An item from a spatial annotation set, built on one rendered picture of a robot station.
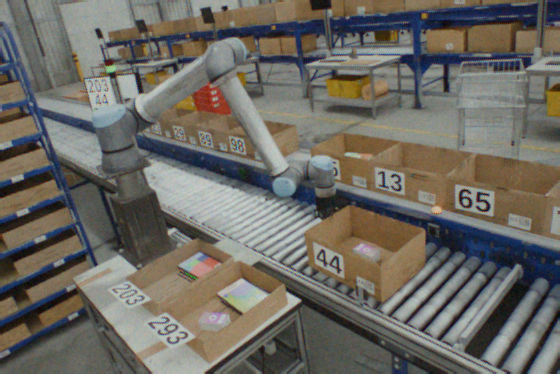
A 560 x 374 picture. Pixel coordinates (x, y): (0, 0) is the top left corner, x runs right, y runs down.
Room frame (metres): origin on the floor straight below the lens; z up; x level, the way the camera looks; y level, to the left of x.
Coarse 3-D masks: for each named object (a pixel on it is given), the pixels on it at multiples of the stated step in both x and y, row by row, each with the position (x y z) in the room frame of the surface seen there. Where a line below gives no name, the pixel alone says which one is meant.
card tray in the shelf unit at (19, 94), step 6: (0, 84) 2.63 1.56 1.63; (6, 84) 2.39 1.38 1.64; (12, 84) 2.40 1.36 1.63; (18, 84) 2.42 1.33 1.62; (0, 90) 2.36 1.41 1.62; (6, 90) 2.38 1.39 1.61; (12, 90) 2.40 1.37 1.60; (18, 90) 2.42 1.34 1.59; (0, 96) 2.35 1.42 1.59; (6, 96) 2.37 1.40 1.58; (12, 96) 2.39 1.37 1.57; (18, 96) 2.41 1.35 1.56; (24, 96) 2.43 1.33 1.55; (0, 102) 2.35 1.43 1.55; (6, 102) 2.36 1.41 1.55
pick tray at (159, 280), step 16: (192, 240) 1.74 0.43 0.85; (176, 256) 1.67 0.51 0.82; (192, 256) 1.72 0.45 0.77; (224, 256) 1.60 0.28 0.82; (144, 272) 1.57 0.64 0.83; (160, 272) 1.61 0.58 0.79; (176, 272) 1.64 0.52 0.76; (208, 272) 1.46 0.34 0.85; (144, 288) 1.55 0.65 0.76; (160, 288) 1.53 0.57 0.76; (176, 288) 1.51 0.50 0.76; (144, 304) 1.41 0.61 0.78; (160, 304) 1.31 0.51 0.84
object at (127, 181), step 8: (144, 160) 1.91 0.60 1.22; (96, 168) 1.90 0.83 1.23; (136, 168) 1.82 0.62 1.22; (104, 176) 1.77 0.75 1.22; (112, 176) 1.76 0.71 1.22; (120, 176) 1.84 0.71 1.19; (128, 176) 1.85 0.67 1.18; (136, 176) 1.88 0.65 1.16; (120, 184) 1.84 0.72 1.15; (128, 184) 1.84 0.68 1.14; (136, 184) 1.87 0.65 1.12; (120, 192) 1.85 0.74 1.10; (128, 192) 1.84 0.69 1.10; (136, 192) 1.86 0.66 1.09
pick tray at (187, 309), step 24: (240, 264) 1.50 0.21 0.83; (192, 288) 1.36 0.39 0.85; (216, 288) 1.43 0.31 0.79; (264, 288) 1.40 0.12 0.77; (168, 312) 1.28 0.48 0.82; (192, 312) 1.33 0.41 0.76; (216, 312) 1.31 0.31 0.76; (264, 312) 1.22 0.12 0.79; (216, 336) 1.09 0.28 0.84; (240, 336) 1.15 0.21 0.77
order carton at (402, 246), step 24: (336, 216) 1.65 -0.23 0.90; (360, 216) 1.65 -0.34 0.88; (384, 216) 1.55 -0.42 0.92; (312, 240) 1.49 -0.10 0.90; (336, 240) 1.64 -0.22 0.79; (360, 240) 1.65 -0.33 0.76; (384, 240) 1.55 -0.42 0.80; (408, 240) 1.46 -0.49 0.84; (312, 264) 1.51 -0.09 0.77; (360, 264) 1.29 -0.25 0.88; (384, 264) 1.23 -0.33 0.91; (408, 264) 1.32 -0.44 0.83; (384, 288) 1.23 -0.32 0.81
